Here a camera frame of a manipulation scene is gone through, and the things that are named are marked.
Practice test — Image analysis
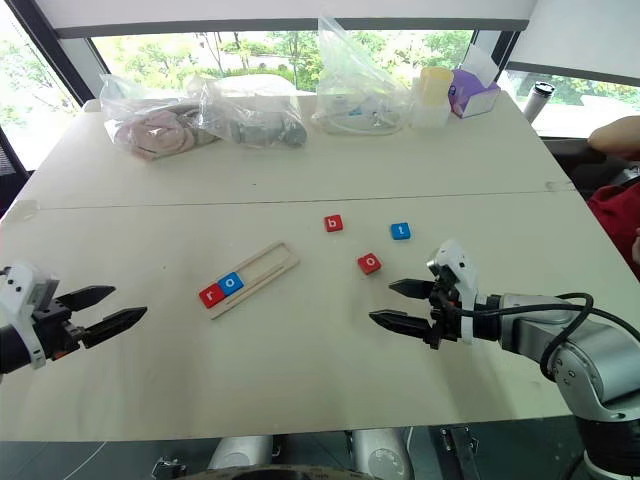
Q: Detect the plastic bag with pink cloth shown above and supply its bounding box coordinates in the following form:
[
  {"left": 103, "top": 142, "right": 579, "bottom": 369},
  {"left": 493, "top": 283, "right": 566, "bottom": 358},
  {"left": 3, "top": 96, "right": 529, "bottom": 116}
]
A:
[{"left": 98, "top": 72, "right": 222, "bottom": 163}]

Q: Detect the white tissue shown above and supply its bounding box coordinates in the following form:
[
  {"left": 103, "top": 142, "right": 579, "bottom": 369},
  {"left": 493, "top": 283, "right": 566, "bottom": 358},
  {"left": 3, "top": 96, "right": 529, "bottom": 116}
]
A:
[{"left": 458, "top": 41, "right": 502, "bottom": 84}]

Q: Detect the clear bag with white cables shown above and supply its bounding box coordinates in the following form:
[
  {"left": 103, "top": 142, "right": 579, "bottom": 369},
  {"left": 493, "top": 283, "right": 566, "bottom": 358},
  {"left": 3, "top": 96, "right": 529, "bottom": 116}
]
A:
[{"left": 310, "top": 16, "right": 417, "bottom": 137}]

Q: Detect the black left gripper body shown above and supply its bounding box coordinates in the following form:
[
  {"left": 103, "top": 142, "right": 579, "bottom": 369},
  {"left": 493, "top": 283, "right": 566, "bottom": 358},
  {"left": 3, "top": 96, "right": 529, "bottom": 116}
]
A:
[{"left": 32, "top": 294, "right": 87, "bottom": 361}]

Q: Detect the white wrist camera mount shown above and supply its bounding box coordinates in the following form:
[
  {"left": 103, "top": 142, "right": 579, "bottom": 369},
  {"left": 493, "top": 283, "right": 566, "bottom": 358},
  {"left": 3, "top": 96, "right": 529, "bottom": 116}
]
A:
[
  {"left": 426, "top": 239, "right": 480, "bottom": 346},
  {"left": 0, "top": 261, "right": 60, "bottom": 371}
]

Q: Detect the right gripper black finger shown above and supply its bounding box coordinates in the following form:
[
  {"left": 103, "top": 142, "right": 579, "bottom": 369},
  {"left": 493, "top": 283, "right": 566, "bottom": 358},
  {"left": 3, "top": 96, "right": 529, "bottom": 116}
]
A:
[
  {"left": 368, "top": 309, "right": 433, "bottom": 344},
  {"left": 388, "top": 278, "right": 438, "bottom": 301}
]

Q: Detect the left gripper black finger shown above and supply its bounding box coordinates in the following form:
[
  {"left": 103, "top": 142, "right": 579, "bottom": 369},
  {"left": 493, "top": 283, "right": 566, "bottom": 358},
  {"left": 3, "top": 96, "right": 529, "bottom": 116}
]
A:
[
  {"left": 54, "top": 285, "right": 118, "bottom": 314},
  {"left": 78, "top": 306, "right": 149, "bottom": 350}
]

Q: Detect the yellow plastic cup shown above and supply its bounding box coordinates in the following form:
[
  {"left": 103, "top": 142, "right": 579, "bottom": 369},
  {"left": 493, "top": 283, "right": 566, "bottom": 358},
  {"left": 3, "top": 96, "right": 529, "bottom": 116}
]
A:
[{"left": 419, "top": 65, "right": 454, "bottom": 108}]

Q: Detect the silver tumbler with black lid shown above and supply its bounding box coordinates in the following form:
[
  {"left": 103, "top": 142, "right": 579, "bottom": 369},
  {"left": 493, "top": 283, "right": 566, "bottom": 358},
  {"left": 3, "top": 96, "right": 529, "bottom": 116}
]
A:
[{"left": 521, "top": 80, "right": 557, "bottom": 122}]

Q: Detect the clear plastic container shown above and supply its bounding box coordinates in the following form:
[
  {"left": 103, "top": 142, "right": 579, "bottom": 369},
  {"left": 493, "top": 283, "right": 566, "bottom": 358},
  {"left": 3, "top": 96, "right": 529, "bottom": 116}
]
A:
[{"left": 410, "top": 79, "right": 452, "bottom": 129}]

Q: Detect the black office chair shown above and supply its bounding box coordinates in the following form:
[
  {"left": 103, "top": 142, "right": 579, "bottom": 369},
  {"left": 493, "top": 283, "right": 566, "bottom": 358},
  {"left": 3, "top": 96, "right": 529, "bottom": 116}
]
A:
[{"left": 0, "top": 124, "right": 35, "bottom": 217}]

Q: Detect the silver rounded robot leg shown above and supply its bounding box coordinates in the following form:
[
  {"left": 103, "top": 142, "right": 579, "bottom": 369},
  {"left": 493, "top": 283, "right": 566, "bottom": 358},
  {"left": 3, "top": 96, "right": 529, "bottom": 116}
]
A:
[
  {"left": 206, "top": 434, "right": 274, "bottom": 471},
  {"left": 349, "top": 427, "right": 415, "bottom": 480}
]

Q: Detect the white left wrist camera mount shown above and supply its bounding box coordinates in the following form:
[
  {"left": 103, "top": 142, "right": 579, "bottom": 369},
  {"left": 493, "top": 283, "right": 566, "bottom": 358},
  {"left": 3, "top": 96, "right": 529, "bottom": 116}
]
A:
[{"left": 0, "top": 261, "right": 60, "bottom": 371}]

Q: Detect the wooden letter tray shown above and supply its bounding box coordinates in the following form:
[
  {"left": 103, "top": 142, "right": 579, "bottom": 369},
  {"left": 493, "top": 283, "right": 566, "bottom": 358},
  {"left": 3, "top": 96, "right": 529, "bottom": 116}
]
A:
[{"left": 198, "top": 241, "right": 302, "bottom": 322}]

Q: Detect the person in red shirt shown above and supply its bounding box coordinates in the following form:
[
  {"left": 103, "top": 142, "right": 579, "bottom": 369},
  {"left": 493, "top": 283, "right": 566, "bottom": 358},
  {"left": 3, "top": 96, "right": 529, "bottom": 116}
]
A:
[{"left": 586, "top": 181, "right": 640, "bottom": 282}]

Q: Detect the purple tissue box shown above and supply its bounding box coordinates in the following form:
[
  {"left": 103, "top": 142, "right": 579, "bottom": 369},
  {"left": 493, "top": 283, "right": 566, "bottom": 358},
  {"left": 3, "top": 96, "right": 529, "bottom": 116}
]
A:
[{"left": 447, "top": 68, "right": 503, "bottom": 121}]

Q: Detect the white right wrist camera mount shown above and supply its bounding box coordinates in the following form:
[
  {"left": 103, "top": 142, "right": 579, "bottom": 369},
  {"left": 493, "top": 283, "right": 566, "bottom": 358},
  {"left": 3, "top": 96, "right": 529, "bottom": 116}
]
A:
[{"left": 426, "top": 239, "right": 480, "bottom": 346}]

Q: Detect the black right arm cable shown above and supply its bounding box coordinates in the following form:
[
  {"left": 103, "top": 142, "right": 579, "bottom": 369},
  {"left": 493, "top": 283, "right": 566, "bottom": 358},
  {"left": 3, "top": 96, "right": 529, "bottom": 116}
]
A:
[{"left": 449, "top": 292, "right": 640, "bottom": 386}]

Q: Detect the blue tile letter o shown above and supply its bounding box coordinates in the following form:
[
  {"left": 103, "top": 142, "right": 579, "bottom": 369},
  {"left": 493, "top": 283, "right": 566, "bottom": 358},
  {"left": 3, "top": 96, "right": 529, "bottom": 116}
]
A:
[{"left": 218, "top": 271, "right": 247, "bottom": 298}]

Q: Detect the plastic bag with grey items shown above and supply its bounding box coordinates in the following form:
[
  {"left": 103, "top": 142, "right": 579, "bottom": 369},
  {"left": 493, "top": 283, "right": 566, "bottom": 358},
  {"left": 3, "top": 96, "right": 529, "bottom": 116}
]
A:
[{"left": 186, "top": 73, "right": 309, "bottom": 151}]

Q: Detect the red tile letter o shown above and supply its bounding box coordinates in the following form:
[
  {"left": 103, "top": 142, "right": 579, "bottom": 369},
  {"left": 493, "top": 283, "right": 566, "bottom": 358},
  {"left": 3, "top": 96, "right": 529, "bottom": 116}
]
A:
[{"left": 356, "top": 253, "right": 384, "bottom": 277}]

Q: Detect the black chair with silver armrest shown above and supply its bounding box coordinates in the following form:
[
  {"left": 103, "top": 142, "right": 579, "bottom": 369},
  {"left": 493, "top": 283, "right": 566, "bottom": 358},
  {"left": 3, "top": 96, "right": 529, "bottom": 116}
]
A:
[{"left": 543, "top": 136, "right": 640, "bottom": 202}]

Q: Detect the red tile letter r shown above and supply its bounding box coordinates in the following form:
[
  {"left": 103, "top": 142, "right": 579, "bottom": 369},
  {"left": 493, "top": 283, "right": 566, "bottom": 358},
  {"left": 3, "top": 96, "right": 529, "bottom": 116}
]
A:
[{"left": 198, "top": 283, "right": 227, "bottom": 309}]

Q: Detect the black metal bracket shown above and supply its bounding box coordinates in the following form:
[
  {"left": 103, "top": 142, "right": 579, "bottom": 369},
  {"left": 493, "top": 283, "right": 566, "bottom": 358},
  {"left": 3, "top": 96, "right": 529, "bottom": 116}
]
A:
[{"left": 439, "top": 424, "right": 482, "bottom": 480}]

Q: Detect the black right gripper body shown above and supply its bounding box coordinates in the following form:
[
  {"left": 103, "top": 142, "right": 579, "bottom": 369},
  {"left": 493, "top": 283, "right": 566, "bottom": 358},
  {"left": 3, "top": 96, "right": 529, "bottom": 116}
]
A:
[{"left": 424, "top": 267, "right": 463, "bottom": 352}]

